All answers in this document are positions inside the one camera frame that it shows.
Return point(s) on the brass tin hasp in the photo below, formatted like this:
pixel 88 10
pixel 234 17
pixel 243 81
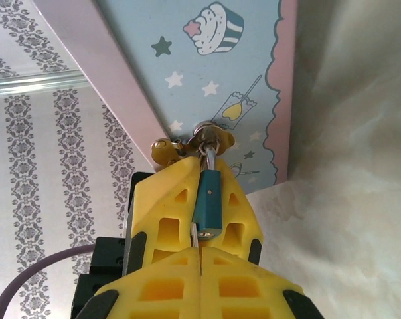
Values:
pixel 167 151

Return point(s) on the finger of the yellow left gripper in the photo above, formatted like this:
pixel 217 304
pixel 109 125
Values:
pixel 240 216
pixel 167 212

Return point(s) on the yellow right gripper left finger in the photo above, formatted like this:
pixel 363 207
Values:
pixel 160 292

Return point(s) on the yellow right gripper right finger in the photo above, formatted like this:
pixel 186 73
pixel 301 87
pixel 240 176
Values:
pixel 247 292

